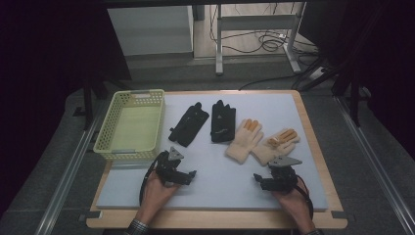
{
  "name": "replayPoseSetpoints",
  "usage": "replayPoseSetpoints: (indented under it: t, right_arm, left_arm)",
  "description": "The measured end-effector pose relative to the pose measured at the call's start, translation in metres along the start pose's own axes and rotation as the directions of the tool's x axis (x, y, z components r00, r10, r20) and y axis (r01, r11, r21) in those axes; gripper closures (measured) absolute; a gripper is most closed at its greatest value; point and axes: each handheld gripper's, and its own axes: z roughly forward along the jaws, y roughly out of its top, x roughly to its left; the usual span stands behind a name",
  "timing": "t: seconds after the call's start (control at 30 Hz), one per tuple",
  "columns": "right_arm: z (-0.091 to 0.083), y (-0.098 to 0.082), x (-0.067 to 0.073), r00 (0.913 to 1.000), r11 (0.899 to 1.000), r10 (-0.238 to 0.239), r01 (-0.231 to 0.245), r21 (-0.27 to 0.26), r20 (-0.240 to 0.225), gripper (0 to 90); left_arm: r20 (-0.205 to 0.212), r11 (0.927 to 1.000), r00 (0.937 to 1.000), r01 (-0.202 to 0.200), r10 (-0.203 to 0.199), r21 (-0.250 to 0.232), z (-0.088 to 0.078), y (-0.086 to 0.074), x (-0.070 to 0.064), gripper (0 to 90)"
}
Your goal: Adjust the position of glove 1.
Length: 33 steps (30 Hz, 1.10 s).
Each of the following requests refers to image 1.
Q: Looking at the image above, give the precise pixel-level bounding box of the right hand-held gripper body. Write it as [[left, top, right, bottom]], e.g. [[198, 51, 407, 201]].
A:
[[260, 155, 303, 194]]

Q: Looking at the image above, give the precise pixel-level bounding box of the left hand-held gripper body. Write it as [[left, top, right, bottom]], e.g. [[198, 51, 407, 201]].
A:
[[154, 146, 192, 188]]

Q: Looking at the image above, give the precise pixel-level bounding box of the plain black glove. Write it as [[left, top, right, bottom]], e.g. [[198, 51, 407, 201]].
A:
[[167, 101, 210, 148]]

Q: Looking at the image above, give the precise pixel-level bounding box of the pale yellow plastic basket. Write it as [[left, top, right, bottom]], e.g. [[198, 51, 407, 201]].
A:
[[93, 88, 166, 162]]

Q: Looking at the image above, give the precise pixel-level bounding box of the black glove with grey mark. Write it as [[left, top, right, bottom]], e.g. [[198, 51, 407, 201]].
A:
[[209, 99, 237, 144]]

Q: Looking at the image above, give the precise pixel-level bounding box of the person's right hand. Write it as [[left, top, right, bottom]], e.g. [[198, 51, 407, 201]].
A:
[[272, 177, 316, 233]]

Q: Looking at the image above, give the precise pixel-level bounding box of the person's left hand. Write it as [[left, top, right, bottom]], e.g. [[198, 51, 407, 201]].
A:
[[136, 173, 182, 226]]

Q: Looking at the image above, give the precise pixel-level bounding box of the white foam mat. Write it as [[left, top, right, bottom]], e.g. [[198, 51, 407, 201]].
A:
[[96, 93, 329, 212]]

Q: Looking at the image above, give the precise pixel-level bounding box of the cream knit glove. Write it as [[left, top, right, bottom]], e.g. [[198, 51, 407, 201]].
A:
[[251, 127, 301, 166], [224, 117, 264, 165]]

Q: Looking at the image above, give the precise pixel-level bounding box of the black metal stand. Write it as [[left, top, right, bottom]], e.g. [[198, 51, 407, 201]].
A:
[[71, 77, 132, 131]]

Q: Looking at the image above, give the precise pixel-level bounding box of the black tripod stand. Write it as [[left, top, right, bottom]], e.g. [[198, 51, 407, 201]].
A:
[[291, 57, 373, 128]]

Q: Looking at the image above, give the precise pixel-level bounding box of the white power strip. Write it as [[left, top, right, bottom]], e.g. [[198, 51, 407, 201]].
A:
[[308, 66, 326, 81]]

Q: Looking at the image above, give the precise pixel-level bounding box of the white cabinet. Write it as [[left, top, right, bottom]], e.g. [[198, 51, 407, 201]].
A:
[[107, 5, 195, 58]]

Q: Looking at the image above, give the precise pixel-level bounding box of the dark curtain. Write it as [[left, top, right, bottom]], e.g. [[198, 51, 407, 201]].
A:
[[300, 0, 415, 161], [0, 0, 132, 216]]

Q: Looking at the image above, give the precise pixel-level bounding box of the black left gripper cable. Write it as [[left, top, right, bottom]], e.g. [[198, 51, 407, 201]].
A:
[[139, 150, 169, 208]]

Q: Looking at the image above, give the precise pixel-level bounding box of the black and red gripper cable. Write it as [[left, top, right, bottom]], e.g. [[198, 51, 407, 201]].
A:
[[295, 175, 315, 220]]

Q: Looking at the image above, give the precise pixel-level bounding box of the metal floor rail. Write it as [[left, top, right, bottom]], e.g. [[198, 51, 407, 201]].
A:
[[335, 96, 415, 235], [33, 97, 106, 235]]

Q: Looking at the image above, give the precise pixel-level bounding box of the long black floor cable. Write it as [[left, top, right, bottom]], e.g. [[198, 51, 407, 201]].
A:
[[238, 73, 299, 91]]

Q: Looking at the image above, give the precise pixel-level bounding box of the white metal desk frame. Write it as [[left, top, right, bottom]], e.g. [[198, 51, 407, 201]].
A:
[[214, 2, 308, 77]]

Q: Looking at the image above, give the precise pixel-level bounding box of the tangle of black floor cables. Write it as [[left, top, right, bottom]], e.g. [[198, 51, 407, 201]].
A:
[[209, 3, 320, 56]]

